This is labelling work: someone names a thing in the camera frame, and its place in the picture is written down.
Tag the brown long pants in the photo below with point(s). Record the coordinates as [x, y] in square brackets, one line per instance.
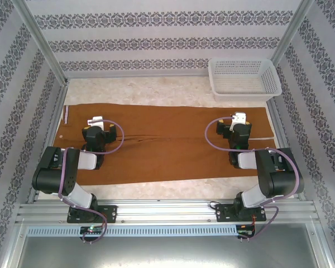
[162, 156]

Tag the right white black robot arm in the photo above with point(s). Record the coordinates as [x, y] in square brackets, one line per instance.
[252, 196]

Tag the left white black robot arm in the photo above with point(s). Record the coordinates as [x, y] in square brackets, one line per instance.
[79, 195]

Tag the white plastic mesh basket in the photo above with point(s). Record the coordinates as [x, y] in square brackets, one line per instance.
[240, 97]

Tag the left small circuit board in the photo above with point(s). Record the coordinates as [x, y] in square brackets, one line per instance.
[91, 229]

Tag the small circuit board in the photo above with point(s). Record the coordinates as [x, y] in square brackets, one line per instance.
[245, 230]
[91, 229]

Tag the right small circuit board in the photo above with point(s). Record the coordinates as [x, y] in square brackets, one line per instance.
[245, 230]

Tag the grey sheet metal panel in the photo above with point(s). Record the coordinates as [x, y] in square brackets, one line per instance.
[167, 252]

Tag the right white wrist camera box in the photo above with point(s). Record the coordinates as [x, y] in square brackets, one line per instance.
[238, 118]

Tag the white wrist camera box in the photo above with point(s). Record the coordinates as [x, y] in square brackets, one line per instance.
[96, 120]
[238, 118]

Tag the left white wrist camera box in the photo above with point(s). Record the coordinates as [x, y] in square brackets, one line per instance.
[96, 120]

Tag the left aluminium side rail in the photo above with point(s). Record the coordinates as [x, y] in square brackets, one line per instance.
[48, 139]

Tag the aluminium side rail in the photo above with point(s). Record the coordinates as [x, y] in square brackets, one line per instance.
[284, 145]
[48, 139]

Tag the right aluminium side rail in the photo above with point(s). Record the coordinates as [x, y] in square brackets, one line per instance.
[284, 145]

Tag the aluminium back rail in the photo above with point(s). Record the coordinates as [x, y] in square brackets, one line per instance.
[134, 76]

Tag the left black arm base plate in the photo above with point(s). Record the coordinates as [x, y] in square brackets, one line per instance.
[111, 213]

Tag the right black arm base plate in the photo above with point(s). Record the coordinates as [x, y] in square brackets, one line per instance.
[223, 213]

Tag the aluminium mounting rail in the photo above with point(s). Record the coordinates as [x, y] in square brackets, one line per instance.
[162, 212]

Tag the left aluminium frame post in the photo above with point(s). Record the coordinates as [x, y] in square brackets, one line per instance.
[42, 42]

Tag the aluminium frame post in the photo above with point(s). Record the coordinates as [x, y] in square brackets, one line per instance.
[291, 33]
[42, 42]

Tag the right aluminium frame post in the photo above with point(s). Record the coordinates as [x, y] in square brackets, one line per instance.
[291, 33]

